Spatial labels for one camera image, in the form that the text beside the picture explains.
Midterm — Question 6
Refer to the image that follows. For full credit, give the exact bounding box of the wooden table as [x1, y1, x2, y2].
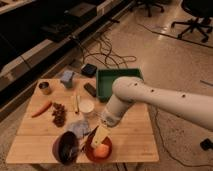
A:
[6, 78, 159, 164]

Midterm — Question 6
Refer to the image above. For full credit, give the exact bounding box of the red orange bowl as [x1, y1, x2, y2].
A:
[85, 135, 112, 163]

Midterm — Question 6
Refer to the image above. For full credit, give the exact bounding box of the black rectangular block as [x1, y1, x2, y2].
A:
[84, 83, 96, 97]

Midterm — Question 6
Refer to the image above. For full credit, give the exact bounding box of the dark purple bowl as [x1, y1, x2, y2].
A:
[52, 131, 79, 165]

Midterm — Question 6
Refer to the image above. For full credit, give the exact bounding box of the yellow banana piece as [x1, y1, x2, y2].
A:
[72, 94, 79, 114]

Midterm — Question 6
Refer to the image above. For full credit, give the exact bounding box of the black office chair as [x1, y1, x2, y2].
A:
[130, 0, 164, 17]
[171, 0, 213, 43]

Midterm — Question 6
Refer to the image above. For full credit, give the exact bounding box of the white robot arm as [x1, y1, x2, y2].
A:
[100, 76, 213, 131]

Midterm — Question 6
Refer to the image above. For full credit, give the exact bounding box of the green plastic tray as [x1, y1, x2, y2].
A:
[96, 68, 142, 103]

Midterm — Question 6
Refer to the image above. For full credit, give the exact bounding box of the white cup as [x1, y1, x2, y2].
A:
[79, 99, 94, 117]

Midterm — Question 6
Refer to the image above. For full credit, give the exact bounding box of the blue grey stapler toy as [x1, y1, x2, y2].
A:
[60, 70, 74, 88]

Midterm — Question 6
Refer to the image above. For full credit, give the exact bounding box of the black handled knife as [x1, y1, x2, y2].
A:
[80, 126, 99, 152]

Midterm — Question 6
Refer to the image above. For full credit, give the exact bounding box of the floor cable bundle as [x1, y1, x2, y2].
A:
[68, 31, 138, 70]

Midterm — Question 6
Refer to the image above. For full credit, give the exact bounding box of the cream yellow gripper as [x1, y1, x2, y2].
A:
[91, 125, 109, 148]

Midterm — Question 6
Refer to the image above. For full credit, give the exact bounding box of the black adapter on floor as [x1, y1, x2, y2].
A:
[200, 138, 213, 151]

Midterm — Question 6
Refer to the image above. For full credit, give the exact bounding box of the orange fruit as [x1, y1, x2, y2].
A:
[93, 144, 109, 158]

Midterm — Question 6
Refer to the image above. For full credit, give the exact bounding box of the grey blue cloth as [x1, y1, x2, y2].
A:
[67, 120, 90, 139]

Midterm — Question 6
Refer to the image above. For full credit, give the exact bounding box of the black cable right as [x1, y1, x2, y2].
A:
[146, 104, 213, 169]

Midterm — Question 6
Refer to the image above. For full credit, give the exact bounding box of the black power box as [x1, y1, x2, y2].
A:
[81, 63, 97, 78]

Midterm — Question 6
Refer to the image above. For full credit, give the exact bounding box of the dark grape bunch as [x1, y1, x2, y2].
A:
[52, 103, 66, 127]

